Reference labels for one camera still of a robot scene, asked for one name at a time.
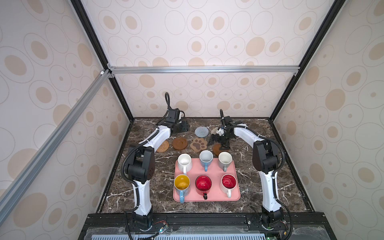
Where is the black corner frame post left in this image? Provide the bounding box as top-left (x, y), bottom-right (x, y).
top-left (71, 0), bottom-right (135, 122)

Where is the yellow inside blue mug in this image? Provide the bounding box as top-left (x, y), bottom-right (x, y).
top-left (174, 174), bottom-right (191, 204)

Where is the red mug black handle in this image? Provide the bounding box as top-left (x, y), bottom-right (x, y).
top-left (195, 175), bottom-right (212, 200)

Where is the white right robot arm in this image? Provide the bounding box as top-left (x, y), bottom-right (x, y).
top-left (210, 117), bottom-right (286, 228)

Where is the black corner frame post right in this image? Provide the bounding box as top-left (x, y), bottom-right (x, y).
top-left (269, 0), bottom-right (347, 122)

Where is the brown wooden round coaster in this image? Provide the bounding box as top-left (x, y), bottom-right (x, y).
top-left (213, 144), bottom-right (223, 157)

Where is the blue floral mug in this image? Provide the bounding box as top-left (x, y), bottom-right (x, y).
top-left (199, 150), bottom-right (214, 172)

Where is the black corner frame post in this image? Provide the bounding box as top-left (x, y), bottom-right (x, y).
top-left (71, 0), bottom-right (135, 122)
top-left (269, 0), bottom-right (347, 122)

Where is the aluminium crossbar back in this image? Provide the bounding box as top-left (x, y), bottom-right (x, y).
top-left (110, 65), bottom-right (300, 75)

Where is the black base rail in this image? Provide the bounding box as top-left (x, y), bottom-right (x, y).
top-left (78, 213), bottom-right (336, 240)

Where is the white mug red inside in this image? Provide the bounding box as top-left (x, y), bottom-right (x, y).
top-left (220, 174), bottom-right (237, 198)

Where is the multicolour woven round coaster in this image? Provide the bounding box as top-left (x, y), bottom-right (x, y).
top-left (211, 128), bottom-right (220, 135)

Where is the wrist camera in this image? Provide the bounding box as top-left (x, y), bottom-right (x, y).
top-left (166, 108), bottom-right (181, 124)
top-left (220, 116), bottom-right (234, 132)

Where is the aluminium crossbar left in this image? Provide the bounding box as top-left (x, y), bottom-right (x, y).
top-left (1, 69), bottom-right (111, 224)

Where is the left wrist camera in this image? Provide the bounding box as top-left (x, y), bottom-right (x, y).
top-left (166, 108), bottom-right (181, 124)

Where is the cork paw print coaster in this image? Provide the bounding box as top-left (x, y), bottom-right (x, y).
top-left (190, 138), bottom-right (208, 153)

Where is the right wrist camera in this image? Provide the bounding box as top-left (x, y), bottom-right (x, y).
top-left (220, 116), bottom-right (234, 132)

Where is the light blue woven coaster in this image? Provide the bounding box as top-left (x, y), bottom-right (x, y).
top-left (195, 127), bottom-right (210, 138)

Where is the grey mug white inside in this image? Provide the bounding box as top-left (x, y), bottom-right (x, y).
top-left (218, 152), bottom-right (233, 172)

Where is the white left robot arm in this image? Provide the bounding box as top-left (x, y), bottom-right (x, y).
top-left (121, 121), bottom-right (190, 228)

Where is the aluminium crossbar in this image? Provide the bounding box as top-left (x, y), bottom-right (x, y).
top-left (110, 65), bottom-right (300, 75)
top-left (1, 69), bottom-right (111, 224)

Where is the dark brown wooden coaster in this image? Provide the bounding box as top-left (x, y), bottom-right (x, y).
top-left (172, 138), bottom-right (188, 151)

